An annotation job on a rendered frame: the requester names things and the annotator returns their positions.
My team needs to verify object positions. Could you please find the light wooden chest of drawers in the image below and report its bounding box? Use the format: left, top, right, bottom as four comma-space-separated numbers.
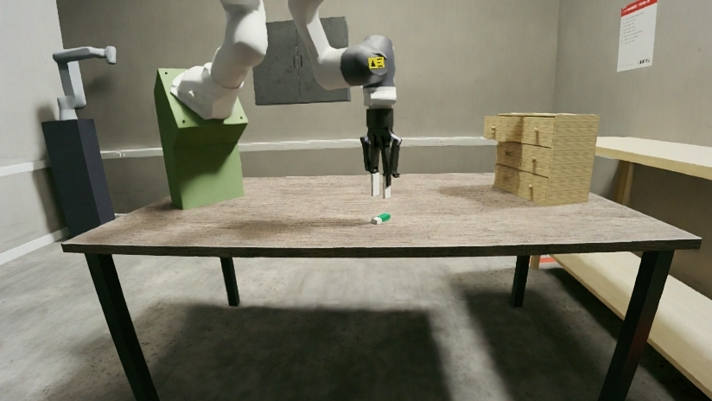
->
494, 113, 600, 207

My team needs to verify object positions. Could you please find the white and green eraser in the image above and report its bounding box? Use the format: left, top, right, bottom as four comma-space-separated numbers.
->
372, 213, 391, 224

